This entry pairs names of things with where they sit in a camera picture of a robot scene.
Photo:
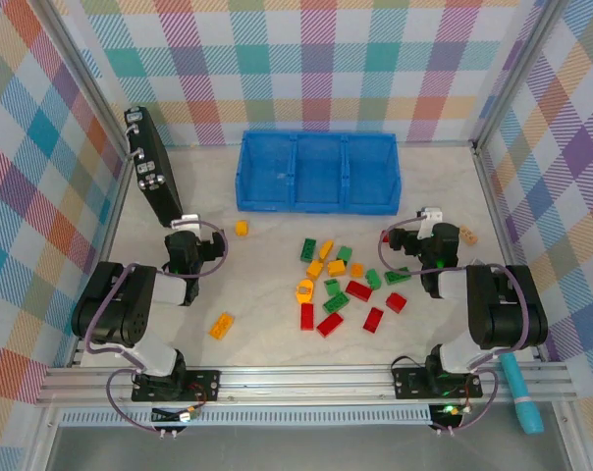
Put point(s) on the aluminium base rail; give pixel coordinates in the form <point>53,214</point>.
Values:
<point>301,385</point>

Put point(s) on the small yellow lego brick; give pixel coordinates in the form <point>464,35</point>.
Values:
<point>357,271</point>
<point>241,228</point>

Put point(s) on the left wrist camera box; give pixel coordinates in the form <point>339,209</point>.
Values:
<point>186,222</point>

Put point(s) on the red lego brick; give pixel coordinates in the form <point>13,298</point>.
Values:
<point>373,320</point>
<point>307,316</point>
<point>396,302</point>
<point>359,290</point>
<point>330,325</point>

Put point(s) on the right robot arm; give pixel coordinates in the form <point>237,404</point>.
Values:
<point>502,314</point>

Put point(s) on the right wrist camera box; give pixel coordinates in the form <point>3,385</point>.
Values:
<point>431,216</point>

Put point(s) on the blue three-compartment bin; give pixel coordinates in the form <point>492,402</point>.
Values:
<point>321,167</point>

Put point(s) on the teal cylinder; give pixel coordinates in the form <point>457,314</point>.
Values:
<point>520,392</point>

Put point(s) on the light green lego brick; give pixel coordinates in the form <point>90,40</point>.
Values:
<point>344,253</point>
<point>332,287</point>
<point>373,278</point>

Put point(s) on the yellow cylinder block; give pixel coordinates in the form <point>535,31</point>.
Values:
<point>304,291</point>

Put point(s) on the right black mount plate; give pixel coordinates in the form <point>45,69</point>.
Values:
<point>409,385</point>

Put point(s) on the orange lego brick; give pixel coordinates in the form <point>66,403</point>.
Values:
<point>222,326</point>

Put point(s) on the black mount plate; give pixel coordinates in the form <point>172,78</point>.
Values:
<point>409,385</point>
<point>203,385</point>

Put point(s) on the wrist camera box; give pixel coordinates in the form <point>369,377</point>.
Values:
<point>431,216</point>
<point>186,222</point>

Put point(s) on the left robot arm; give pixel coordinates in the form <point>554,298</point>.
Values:
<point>115,304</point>

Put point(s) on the left black mount plate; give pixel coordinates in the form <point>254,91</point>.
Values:
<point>203,385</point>

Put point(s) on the right aluminium side rail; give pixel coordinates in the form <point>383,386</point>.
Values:
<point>494,196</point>

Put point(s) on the long yellow lego brick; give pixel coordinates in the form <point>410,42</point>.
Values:
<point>326,249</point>

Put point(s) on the left aluminium frame post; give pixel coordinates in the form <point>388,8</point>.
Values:
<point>84,73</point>

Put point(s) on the black case with latches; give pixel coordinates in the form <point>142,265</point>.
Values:
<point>151,167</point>

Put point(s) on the tan lego brick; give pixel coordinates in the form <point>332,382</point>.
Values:
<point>469,234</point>

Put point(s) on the right aluminium frame post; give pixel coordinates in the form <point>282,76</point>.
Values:
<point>516,73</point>

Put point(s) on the aluminium frame post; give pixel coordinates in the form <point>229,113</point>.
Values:
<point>516,73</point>
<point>84,73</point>

